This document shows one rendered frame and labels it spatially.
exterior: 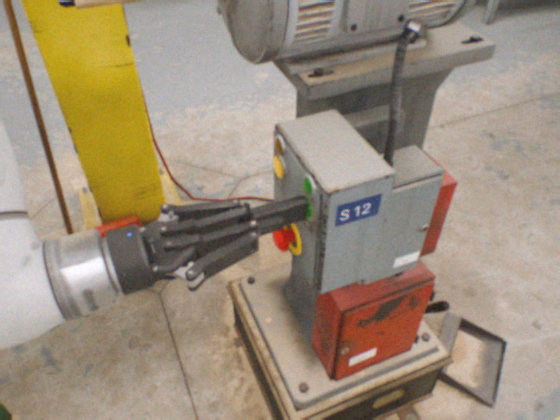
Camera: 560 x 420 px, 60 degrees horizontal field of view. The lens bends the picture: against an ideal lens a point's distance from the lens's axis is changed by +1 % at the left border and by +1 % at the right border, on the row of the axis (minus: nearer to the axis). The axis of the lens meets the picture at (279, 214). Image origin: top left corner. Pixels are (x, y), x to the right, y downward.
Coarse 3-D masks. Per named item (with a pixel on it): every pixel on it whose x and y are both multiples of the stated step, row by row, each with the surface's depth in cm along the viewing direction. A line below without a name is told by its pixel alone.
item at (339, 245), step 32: (288, 128) 65; (320, 128) 65; (352, 128) 65; (288, 160) 63; (320, 160) 60; (352, 160) 60; (384, 160) 60; (288, 192) 67; (320, 192) 57; (352, 192) 57; (384, 192) 60; (320, 224) 60; (352, 224) 61; (384, 224) 64; (320, 256) 64; (352, 256) 66; (320, 288) 68
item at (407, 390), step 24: (240, 312) 150; (240, 336) 168; (264, 384) 150; (384, 384) 131; (408, 384) 141; (432, 384) 149; (336, 408) 128; (360, 408) 138; (384, 408) 146; (408, 408) 151
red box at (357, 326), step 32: (352, 288) 108; (384, 288) 108; (416, 288) 109; (320, 320) 119; (352, 320) 106; (384, 320) 112; (416, 320) 119; (320, 352) 126; (352, 352) 117; (384, 352) 124
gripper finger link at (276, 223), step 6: (276, 216) 59; (258, 222) 58; (264, 222) 58; (270, 222) 58; (276, 222) 58; (282, 222) 58; (258, 228) 57; (264, 228) 58; (270, 228) 58; (276, 228) 59; (264, 234) 58; (252, 246) 56; (258, 246) 57
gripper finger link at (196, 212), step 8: (224, 200) 60; (232, 200) 60; (160, 208) 59; (168, 208) 59; (176, 208) 59; (184, 208) 59; (192, 208) 59; (200, 208) 59; (208, 208) 59; (216, 208) 59; (224, 208) 60; (184, 216) 59; (192, 216) 60; (200, 216) 60; (208, 216) 60
